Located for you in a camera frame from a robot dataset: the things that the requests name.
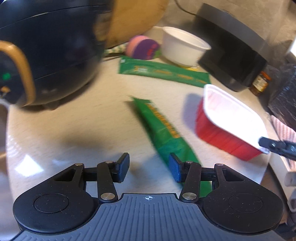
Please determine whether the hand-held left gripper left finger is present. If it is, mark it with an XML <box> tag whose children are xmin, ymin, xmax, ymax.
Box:
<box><xmin>53</xmin><ymin>152</ymin><xmax>130</xmax><ymax>204</ymax></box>

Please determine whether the white plastic bowl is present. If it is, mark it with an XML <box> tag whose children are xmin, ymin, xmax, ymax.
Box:
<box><xmin>161</xmin><ymin>26</ymin><xmax>211</xmax><ymax>68</ymax></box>

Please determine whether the black plastic bag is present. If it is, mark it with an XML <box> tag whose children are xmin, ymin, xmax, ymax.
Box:
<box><xmin>267</xmin><ymin>64</ymin><xmax>296</xmax><ymax>130</ymax></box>

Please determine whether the green snack wrapper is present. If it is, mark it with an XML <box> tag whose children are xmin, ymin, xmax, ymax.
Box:
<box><xmin>129</xmin><ymin>96</ymin><xmax>212</xmax><ymax>197</ymax></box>
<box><xmin>118</xmin><ymin>56</ymin><xmax>211</xmax><ymax>88</ymax></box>

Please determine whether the grey square rice cooker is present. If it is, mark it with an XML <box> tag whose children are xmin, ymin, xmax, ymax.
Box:
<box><xmin>195</xmin><ymin>3</ymin><xmax>270</xmax><ymax>92</ymax></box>

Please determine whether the dark rice cooker gold trim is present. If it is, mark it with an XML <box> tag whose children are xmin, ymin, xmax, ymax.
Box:
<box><xmin>0</xmin><ymin>0</ymin><xmax>114</xmax><ymax>108</ymax></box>

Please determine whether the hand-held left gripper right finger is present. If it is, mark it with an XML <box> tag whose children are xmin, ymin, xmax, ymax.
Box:
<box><xmin>168</xmin><ymin>153</ymin><xmax>249</xmax><ymax>203</ymax></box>

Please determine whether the green patterned cloth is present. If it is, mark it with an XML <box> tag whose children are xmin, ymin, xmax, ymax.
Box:
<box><xmin>104</xmin><ymin>44</ymin><xmax>127</xmax><ymax>57</ymax></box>

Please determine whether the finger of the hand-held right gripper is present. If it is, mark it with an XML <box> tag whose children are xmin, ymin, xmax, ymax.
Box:
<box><xmin>258</xmin><ymin>137</ymin><xmax>296</xmax><ymax>161</ymax></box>

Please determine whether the red food tray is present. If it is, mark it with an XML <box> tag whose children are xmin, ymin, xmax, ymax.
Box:
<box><xmin>195</xmin><ymin>84</ymin><xmax>270</xmax><ymax>161</ymax></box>

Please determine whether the black power cable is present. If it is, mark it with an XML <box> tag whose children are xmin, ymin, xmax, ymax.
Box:
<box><xmin>173</xmin><ymin>0</ymin><xmax>197</xmax><ymax>15</ymax></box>

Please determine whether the pink striped towel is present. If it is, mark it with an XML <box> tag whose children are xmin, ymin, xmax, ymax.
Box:
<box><xmin>269</xmin><ymin>115</ymin><xmax>296</xmax><ymax>172</ymax></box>

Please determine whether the glass sauce jar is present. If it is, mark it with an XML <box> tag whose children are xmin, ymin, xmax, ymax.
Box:
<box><xmin>249</xmin><ymin>71</ymin><xmax>271</xmax><ymax>96</ymax></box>

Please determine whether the round wooden cutting board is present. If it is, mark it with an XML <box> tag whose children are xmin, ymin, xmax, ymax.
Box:
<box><xmin>105</xmin><ymin>0</ymin><xmax>169</xmax><ymax>48</ymax></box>

